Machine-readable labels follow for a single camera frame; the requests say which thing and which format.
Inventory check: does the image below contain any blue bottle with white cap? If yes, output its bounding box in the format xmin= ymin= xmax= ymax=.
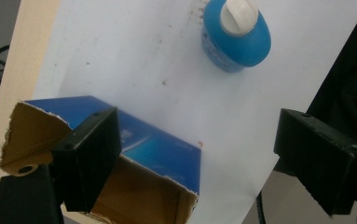
xmin=200 ymin=0 xmax=272 ymax=74

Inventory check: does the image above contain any white paper sheet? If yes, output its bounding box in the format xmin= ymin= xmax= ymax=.
xmin=32 ymin=0 xmax=357 ymax=224

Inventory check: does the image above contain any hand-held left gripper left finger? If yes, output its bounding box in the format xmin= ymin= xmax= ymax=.
xmin=50 ymin=105 xmax=123 ymax=215

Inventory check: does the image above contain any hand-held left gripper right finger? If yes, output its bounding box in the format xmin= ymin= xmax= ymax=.
xmin=273 ymin=107 xmax=357 ymax=217

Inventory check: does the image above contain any blue cardboard box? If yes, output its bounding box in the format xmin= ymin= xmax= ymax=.
xmin=0 ymin=94 xmax=202 ymax=224

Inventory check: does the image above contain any black cable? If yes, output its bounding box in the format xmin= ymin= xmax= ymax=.
xmin=255 ymin=190 xmax=268 ymax=224

